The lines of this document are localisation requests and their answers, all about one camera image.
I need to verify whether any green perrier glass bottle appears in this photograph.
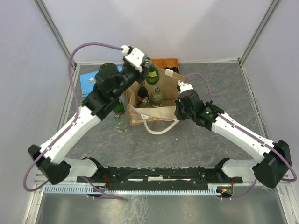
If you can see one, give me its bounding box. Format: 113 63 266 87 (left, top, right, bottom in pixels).
144 57 160 85

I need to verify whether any burlap canvas tote bag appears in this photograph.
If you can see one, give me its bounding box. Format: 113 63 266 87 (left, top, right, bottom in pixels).
125 69 183 135

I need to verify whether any green glass beverage bottle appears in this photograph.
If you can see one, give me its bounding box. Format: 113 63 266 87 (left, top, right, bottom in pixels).
113 98 126 115

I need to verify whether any clear soda water bottle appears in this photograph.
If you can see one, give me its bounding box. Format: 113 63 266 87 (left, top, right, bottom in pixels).
114 114 128 134

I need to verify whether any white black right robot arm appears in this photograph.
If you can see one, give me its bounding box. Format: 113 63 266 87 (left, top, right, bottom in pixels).
175 89 292 189

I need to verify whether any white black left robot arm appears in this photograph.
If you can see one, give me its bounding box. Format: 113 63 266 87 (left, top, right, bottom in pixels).
28 62 150 185

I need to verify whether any red-capped beverage bottle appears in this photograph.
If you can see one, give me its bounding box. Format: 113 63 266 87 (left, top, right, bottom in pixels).
137 82 149 104

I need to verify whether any orange wooden compartment tray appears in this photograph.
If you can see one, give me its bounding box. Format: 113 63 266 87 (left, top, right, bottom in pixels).
151 58 179 69

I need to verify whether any green soda water bottle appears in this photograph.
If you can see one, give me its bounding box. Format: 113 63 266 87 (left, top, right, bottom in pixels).
152 87 163 107

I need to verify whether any dark yellow-patterned rolled sock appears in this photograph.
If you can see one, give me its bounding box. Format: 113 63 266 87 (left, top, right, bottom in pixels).
164 67 180 74

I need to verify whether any blue space-print cloth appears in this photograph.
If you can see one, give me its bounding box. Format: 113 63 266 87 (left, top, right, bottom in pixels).
79 65 124 98

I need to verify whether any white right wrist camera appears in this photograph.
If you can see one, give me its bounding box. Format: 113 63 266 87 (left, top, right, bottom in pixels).
177 80 193 94

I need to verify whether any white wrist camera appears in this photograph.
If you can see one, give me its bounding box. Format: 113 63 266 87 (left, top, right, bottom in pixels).
121 45 147 72
177 80 193 94

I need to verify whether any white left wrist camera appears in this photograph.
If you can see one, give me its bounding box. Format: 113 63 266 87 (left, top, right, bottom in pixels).
121 45 147 72

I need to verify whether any light blue cable duct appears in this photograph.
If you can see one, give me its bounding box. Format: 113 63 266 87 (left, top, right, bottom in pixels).
44 183 222 194

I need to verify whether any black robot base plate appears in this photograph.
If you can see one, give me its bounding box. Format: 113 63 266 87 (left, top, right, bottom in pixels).
87 167 243 192

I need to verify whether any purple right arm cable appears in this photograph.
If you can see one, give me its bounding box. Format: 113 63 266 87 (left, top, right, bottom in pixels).
179 72 298 200

